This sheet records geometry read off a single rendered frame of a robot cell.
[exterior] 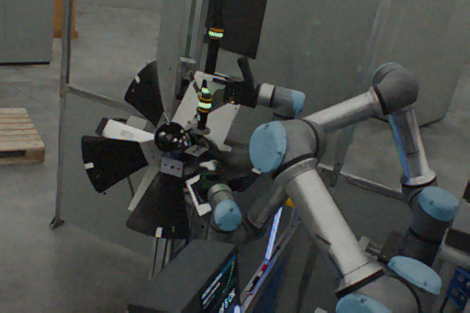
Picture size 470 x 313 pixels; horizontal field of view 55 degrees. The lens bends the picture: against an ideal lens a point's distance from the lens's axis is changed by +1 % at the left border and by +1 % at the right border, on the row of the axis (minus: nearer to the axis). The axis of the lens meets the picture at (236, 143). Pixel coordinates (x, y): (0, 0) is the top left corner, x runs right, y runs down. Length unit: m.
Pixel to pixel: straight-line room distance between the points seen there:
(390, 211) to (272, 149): 1.34
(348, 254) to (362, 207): 1.30
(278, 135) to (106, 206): 2.10
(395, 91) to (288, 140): 0.46
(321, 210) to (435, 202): 0.60
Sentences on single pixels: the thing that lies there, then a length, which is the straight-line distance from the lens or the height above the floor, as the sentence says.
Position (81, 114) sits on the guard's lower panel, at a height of 0.84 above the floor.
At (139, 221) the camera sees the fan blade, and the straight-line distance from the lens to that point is 1.59.
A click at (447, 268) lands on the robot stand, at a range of 1.33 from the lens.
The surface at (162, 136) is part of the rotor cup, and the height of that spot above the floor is 1.22.
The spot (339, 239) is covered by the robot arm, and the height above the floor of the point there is 1.32.
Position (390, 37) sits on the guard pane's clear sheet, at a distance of 2.12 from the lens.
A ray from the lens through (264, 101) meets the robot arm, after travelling 1.51.
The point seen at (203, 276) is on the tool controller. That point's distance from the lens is 0.92.
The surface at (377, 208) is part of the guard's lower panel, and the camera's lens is 2.30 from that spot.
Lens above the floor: 1.81
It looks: 21 degrees down
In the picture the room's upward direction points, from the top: 11 degrees clockwise
